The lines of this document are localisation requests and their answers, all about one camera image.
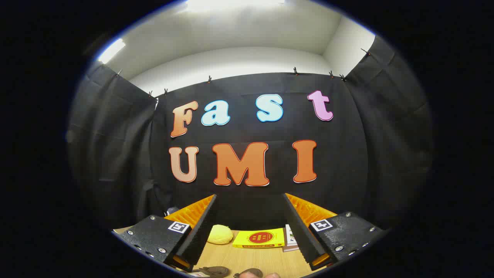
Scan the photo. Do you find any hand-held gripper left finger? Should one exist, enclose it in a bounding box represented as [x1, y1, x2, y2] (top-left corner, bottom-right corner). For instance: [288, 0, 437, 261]
[111, 194, 217, 273]

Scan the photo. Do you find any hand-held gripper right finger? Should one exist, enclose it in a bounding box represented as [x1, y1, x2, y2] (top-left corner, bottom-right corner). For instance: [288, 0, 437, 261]
[283, 193, 388, 271]

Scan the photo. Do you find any brown fuzzy shoe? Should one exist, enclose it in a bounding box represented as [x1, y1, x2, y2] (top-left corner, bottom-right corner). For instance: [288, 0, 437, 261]
[200, 266, 230, 278]
[233, 268, 264, 278]

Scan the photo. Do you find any white book with illustrated cover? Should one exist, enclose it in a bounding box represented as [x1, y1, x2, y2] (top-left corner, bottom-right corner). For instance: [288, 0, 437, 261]
[285, 224, 298, 246]

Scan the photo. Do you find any yellow bun-shaped plush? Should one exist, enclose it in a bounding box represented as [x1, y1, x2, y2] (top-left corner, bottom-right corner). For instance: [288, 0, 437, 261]
[207, 225, 233, 245]

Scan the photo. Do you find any yellow book with red circle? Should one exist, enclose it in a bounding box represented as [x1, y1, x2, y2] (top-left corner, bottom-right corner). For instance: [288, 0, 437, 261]
[232, 228, 286, 249]

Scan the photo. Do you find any row of black cloth clips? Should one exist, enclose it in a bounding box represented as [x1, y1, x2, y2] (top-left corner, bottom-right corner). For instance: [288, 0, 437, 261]
[115, 48, 372, 98]

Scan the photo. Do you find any ceiling light panel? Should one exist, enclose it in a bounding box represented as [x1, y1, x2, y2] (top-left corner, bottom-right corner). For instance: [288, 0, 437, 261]
[98, 38, 126, 64]
[184, 0, 287, 13]

